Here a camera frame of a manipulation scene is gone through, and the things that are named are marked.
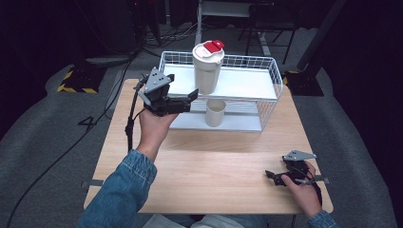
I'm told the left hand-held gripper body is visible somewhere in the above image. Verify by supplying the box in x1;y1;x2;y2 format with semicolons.
138;66;176;118

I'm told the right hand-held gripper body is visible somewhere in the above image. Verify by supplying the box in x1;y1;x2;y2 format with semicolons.
282;149;317;181

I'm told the white cup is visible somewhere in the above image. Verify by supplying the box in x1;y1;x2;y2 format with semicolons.
204;98;228;128

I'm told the white tumbler with red lid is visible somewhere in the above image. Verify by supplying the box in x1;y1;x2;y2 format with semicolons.
191;39;226;96

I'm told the white wire shelf rack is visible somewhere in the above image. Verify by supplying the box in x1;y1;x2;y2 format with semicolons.
156;50;284;133

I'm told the person's right hand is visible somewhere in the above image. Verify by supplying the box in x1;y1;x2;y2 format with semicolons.
280;161;324;219

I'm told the person's left hand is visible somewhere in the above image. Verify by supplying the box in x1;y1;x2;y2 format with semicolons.
136;107;180;162

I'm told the person's right leg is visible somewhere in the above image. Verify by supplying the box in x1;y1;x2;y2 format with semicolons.
189;214;269;228

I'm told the person's leg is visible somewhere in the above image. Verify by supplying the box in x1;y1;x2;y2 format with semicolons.
142;214;193;228
189;214;269;228

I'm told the white metal stand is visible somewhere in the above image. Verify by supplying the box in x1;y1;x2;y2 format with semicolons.
193;0;255;53

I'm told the black yellow striped stand base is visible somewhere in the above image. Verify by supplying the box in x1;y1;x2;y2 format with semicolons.
281;69;325;97
56;64;107;95

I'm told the person's left leg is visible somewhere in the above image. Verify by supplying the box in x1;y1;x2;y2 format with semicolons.
142;214;193;228

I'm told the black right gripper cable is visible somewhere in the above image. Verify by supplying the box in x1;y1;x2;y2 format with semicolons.
294;166;324;206

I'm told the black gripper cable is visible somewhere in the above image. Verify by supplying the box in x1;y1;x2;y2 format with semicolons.
124;75;150;154
294;166;324;206

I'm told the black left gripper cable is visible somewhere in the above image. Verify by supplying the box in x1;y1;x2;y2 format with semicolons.
124;75;150;154

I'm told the bundle of floor cables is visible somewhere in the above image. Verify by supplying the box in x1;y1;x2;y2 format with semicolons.
139;21;204;50

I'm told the black metal chair frame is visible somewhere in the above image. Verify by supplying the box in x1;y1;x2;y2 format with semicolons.
237;2;300;66

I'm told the long black floor cable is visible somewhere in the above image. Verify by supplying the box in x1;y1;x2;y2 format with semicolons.
5;47;141;228

